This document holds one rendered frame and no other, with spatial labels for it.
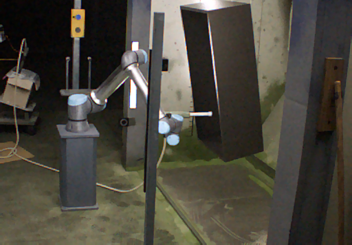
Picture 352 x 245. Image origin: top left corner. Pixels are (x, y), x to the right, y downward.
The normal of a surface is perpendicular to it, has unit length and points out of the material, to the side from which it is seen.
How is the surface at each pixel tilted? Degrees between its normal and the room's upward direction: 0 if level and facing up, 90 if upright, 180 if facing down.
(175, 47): 90
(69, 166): 90
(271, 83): 90
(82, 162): 90
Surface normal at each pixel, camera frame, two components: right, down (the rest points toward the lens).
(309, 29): -0.95, 0.03
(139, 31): 0.32, 0.25
